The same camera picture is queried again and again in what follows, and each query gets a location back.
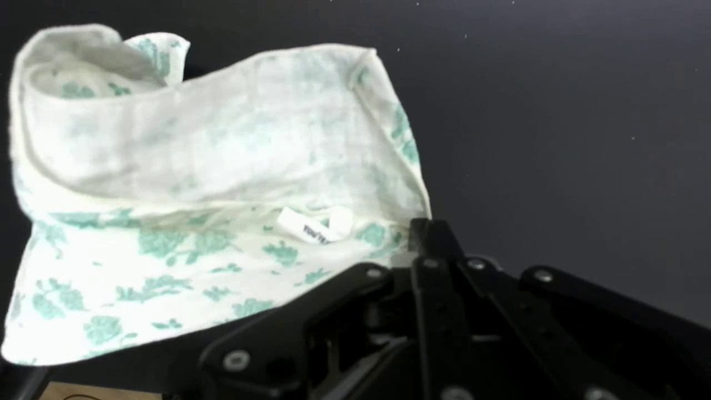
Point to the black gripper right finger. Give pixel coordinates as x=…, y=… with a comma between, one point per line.
x=545, y=334

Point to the white green-patterned towel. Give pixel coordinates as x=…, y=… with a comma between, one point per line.
x=164, y=205

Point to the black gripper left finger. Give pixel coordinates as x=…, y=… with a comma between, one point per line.
x=278, y=339

